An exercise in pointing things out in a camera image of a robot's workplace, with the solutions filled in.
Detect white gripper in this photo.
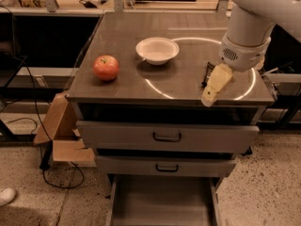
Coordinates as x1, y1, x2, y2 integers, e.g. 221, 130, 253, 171
201, 36, 271, 107

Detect black rxbar chocolate bar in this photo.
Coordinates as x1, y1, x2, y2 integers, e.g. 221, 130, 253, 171
201, 62, 215, 88

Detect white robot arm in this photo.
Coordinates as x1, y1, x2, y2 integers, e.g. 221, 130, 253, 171
201, 0, 301, 106

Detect grey drawer cabinet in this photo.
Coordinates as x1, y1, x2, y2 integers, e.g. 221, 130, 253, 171
67, 13, 274, 162

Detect top grey drawer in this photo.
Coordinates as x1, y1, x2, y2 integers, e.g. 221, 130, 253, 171
77, 121, 259, 153

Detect middle grey drawer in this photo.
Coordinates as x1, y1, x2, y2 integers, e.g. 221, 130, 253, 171
95, 155, 236, 177

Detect bottom grey open drawer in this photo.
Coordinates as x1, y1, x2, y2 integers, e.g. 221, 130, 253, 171
105, 175, 221, 226

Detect white bowl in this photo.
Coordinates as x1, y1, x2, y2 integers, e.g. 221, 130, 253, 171
135, 37, 180, 65

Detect red apple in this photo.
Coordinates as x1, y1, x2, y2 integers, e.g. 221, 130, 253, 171
93, 55, 119, 81

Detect brown cardboard box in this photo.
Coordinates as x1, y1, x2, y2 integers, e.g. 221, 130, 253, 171
34, 92, 96, 167

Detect white shoe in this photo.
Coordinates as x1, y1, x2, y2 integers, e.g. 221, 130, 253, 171
0, 187, 17, 206

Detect black floor cable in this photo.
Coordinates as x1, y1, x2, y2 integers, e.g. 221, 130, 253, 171
0, 4, 86, 189

